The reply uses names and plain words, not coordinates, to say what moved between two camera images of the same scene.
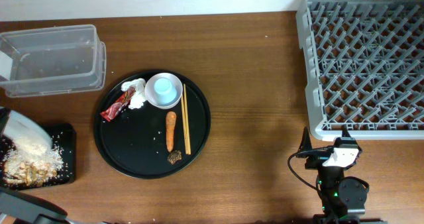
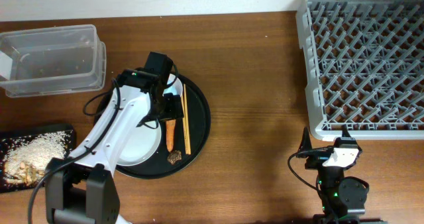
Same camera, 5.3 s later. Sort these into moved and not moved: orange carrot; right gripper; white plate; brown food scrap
Moved: white plate
Not moved: orange carrot; brown food scrap; right gripper
